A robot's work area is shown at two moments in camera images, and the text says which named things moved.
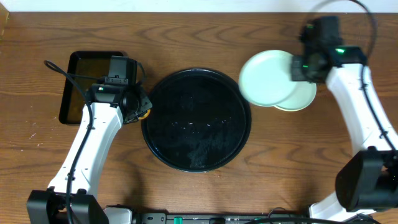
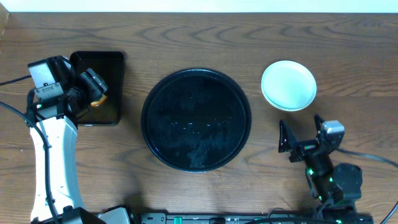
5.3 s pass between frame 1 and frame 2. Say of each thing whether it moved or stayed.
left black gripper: moved
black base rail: stayed
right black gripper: moved
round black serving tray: stayed
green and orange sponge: moved
